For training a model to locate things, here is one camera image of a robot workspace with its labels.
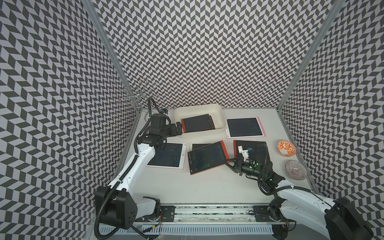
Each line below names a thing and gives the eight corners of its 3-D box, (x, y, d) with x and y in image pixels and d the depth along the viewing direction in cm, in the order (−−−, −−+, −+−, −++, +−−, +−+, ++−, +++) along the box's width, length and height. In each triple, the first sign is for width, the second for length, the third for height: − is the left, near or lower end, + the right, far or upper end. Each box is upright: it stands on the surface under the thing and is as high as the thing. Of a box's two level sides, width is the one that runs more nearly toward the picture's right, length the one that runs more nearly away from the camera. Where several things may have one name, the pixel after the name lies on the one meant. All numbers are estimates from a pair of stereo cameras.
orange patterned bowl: (279, 157, 94) (282, 153, 90) (274, 143, 100) (277, 140, 96) (294, 157, 94) (297, 153, 90) (288, 143, 100) (291, 140, 96)
